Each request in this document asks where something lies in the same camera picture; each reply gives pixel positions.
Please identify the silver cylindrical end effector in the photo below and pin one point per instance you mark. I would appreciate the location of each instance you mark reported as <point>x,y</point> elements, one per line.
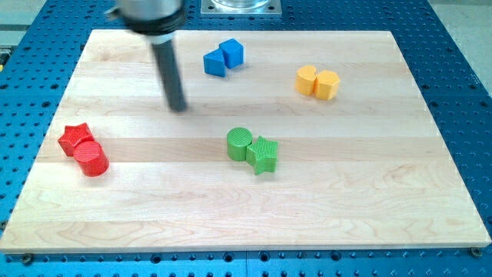
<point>157,20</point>

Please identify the black pusher rod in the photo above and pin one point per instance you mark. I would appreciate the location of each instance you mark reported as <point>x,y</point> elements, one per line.
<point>170,77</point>

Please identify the blue wedge block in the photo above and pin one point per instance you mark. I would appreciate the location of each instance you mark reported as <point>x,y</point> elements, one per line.
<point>214,63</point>

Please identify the blue cube block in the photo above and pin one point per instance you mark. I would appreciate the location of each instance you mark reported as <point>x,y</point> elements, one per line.
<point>233,52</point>

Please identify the green cylinder block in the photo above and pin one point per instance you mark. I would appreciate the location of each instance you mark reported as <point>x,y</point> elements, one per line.
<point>238,139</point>

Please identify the red star block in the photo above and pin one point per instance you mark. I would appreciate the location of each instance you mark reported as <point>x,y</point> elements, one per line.
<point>73,136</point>

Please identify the red cylinder block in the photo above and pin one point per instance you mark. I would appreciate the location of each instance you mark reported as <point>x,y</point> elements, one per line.
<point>91,158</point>

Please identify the blue perforated table plate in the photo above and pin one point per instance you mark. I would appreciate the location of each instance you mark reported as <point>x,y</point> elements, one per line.
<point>38,71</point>

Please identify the green star block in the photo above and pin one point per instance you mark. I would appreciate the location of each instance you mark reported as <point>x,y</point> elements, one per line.
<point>262,155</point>

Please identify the yellow heart block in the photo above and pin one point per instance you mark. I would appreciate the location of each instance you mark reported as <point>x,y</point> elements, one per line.
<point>305,79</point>

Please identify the wooden board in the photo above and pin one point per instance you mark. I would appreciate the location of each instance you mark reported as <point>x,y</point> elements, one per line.
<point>367,169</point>

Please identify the yellow hexagon block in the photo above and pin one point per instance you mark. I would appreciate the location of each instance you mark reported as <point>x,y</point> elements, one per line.
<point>326,85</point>

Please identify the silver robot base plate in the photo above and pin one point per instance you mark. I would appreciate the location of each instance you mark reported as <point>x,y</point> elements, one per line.
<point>241,7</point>

